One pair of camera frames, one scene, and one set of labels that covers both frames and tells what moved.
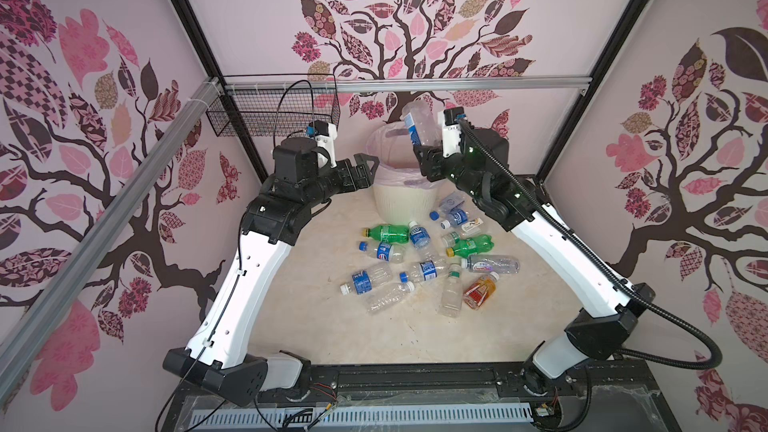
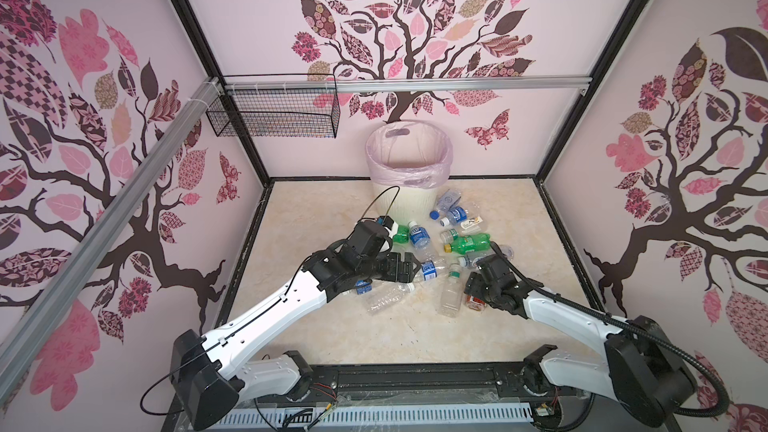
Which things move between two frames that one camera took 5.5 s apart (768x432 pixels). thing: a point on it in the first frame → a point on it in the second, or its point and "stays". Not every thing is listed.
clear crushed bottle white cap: (388, 297) stays
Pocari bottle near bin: (458, 217) stays
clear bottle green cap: (451, 301) stays
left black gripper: (365, 177) → (407, 272)
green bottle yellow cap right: (471, 246) stays
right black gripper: (431, 165) → (472, 283)
